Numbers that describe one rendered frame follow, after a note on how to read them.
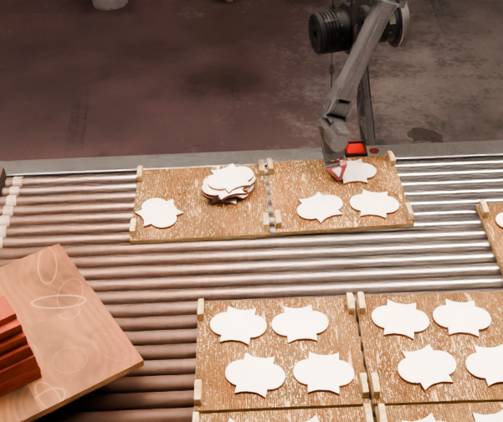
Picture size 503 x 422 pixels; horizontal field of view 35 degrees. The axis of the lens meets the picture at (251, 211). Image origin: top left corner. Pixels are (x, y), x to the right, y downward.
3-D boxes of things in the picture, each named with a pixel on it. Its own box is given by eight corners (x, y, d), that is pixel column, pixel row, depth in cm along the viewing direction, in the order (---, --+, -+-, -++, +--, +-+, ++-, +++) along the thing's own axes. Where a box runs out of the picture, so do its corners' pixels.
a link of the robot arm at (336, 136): (351, 100, 242) (325, 95, 238) (365, 119, 233) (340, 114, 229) (335, 135, 247) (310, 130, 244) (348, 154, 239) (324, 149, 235)
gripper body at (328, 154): (325, 165, 246) (320, 146, 241) (321, 146, 253) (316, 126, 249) (346, 160, 245) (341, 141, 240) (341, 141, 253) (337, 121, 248)
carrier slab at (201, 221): (139, 173, 261) (138, 169, 260) (264, 167, 262) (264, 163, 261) (130, 244, 234) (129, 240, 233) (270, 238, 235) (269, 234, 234)
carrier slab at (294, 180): (266, 166, 262) (266, 162, 261) (391, 158, 263) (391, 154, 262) (275, 236, 235) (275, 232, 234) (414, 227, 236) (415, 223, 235)
